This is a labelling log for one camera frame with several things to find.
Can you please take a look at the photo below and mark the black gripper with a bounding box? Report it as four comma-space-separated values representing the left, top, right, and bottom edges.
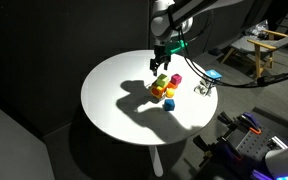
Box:
150, 43, 172, 77

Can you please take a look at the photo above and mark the light green block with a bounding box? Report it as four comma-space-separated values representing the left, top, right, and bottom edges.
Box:
155, 73, 170, 88

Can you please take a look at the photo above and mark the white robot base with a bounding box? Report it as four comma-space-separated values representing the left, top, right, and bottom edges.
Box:
264, 139, 288, 180

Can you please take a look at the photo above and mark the pink block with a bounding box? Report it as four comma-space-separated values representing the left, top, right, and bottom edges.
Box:
170, 73, 183, 86

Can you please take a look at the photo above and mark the small orange block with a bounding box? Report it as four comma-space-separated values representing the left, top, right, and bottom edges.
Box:
166, 81, 179, 91

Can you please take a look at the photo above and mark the blue block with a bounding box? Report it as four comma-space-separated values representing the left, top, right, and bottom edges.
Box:
162, 98, 176, 112

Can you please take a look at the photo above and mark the orange cube with holes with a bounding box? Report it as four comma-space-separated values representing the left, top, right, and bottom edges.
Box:
149, 81, 168, 100

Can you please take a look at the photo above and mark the yellow ball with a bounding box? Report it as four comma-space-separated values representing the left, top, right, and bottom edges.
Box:
165, 88, 176, 99

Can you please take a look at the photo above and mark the black clamp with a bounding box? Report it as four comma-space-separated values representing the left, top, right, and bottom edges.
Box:
192, 134, 220, 168
216, 111, 246, 135

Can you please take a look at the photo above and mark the white table base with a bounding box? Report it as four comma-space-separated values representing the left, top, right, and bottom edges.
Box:
148, 145, 165, 178

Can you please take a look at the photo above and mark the wooden chair grey fabric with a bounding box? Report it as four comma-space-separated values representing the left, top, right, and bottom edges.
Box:
220, 27, 288, 81

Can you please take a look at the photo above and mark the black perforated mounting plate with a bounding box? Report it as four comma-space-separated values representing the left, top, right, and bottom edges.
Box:
234, 127, 287, 160

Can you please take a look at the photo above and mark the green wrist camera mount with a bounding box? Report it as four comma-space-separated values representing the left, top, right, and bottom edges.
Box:
165, 39, 189, 55

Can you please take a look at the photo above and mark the purple clamp orange handle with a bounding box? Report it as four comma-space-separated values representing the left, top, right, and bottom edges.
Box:
241, 111, 263, 136

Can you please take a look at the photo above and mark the black cable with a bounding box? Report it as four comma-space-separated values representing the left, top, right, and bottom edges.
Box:
178, 19, 288, 89

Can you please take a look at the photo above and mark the silver aluminium rail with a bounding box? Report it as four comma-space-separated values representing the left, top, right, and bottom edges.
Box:
267, 134, 288, 151

